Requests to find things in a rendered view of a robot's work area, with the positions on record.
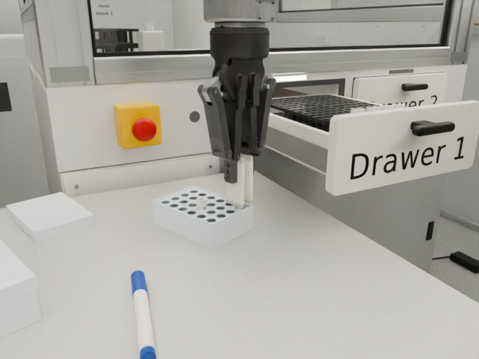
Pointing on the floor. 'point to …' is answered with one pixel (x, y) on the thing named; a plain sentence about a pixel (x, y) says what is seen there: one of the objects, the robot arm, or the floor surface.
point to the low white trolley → (233, 287)
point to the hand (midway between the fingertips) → (239, 179)
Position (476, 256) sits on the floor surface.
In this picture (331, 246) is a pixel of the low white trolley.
